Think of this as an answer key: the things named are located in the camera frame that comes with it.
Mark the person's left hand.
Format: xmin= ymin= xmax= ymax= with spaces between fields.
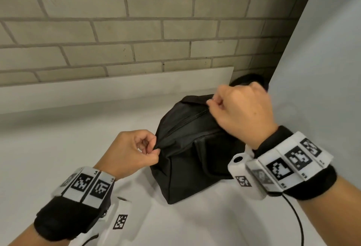
xmin=93 ymin=129 xmax=161 ymax=181

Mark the person's right hand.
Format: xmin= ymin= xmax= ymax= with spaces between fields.
xmin=206 ymin=81 xmax=279 ymax=150

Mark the black fabric bag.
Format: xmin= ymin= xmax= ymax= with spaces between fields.
xmin=149 ymin=74 xmax=270 ymax=205

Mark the person's right forearm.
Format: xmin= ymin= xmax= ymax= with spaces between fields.
xmin=297 ymin=174 xmax=361 ymax=246

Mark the person's left forearm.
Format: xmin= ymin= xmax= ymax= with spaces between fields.
xmin=7 ymin=223 xmax=71 ymax=246

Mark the black wristband with marker tags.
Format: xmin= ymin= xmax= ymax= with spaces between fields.
xmin=33 ymin=166 xmax=117 ymax=242
xmin=245 ymin=125 xmax=338 ymax=200

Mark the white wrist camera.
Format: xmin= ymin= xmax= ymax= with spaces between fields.
xmin=228 ymin=152 xmax=267 ymax=200
xmin=97 ymin=196 xmax=150 ymax=246

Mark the thin black camera cable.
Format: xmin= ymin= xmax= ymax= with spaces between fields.
xmin=281 ymin=193 xmax=306 ymax=246
xmin=80 ymin=234 xmax=99 ymax=246

